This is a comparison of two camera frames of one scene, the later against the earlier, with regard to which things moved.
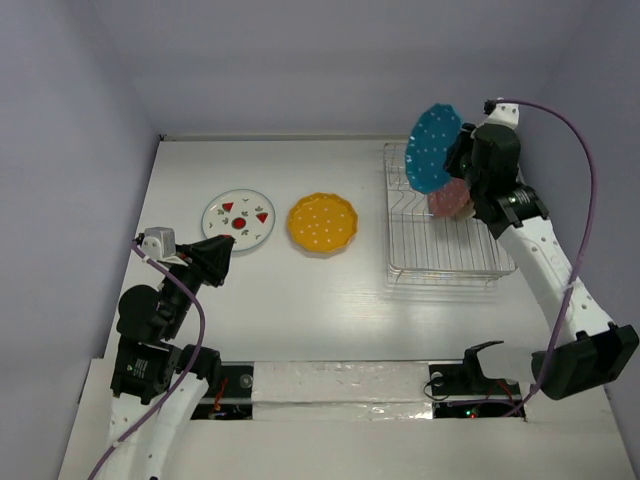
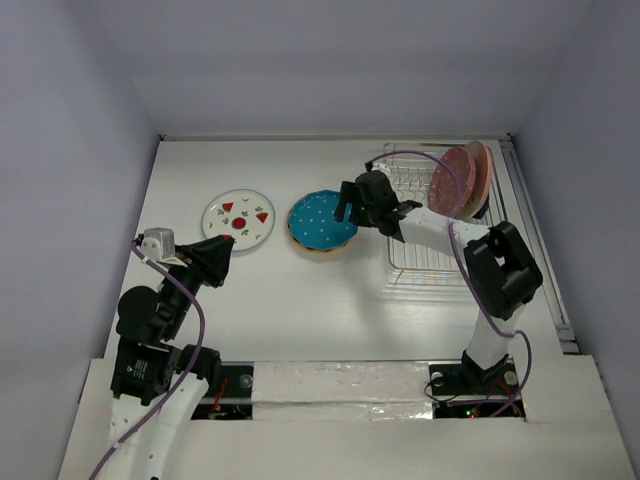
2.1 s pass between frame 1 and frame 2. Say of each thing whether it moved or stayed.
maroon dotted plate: stayed
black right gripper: moved
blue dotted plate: moved
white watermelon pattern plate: stayed
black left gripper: stayed
